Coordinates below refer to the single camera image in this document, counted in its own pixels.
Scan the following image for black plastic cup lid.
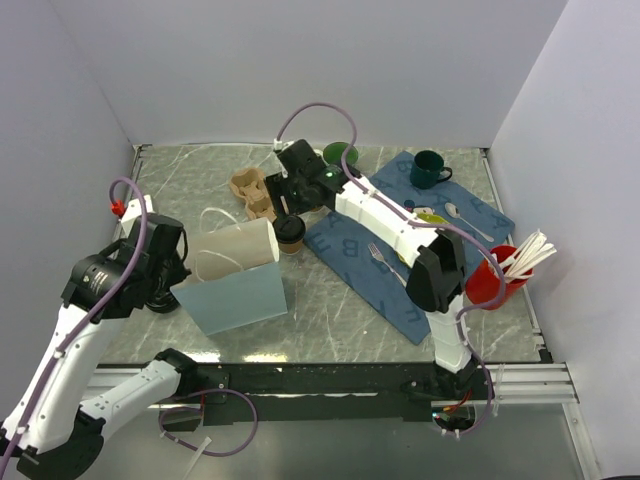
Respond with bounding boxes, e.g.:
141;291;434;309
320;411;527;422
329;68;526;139
272;215;306;244

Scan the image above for brown paper cup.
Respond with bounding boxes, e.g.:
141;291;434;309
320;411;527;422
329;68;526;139
278;239;303;255

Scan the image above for light blue paper bag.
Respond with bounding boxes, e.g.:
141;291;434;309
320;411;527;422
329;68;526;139
171;207;288;336

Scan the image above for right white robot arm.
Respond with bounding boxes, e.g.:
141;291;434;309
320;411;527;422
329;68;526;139
265;139;472;399

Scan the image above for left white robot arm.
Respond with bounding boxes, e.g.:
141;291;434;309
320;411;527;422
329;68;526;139
1;213;199;479

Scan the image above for white mug green interior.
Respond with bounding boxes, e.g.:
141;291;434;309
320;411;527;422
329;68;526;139
322;142;359;166

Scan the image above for black lid stack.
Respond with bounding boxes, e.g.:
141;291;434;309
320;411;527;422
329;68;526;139
145;288;180;314

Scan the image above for silver fork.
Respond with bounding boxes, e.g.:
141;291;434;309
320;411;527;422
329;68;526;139
368;243;407;287

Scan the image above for blue alphabet cloth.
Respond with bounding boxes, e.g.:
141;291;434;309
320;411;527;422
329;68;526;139
305;151;515;345

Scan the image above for dark green mug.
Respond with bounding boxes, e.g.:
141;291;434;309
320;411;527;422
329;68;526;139
410;150;453;190

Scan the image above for yellow dotted plate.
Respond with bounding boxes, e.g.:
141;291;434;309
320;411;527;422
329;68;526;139
396;212;450;266

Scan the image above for silver spoon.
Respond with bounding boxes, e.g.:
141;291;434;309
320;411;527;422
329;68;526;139
445;202;494;242

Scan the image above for red cup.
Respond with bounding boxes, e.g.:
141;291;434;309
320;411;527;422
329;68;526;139
465;245;527;310

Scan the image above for white paper-wrapped straws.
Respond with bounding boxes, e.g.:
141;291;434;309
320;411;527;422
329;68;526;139
492;230;557;283

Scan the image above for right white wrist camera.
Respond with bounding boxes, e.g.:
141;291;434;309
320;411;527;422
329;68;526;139
273;138;293;178

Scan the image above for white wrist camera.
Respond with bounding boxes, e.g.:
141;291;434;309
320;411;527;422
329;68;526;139
273;138;293;178
119;195;156;237

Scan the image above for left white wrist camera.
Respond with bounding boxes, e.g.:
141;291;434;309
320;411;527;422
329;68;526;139
119;195;156;237

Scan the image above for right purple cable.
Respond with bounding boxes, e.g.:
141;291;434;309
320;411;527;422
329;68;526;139
274;102;506;437

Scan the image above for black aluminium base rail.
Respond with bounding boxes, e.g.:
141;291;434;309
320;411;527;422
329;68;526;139
146;362;578;425

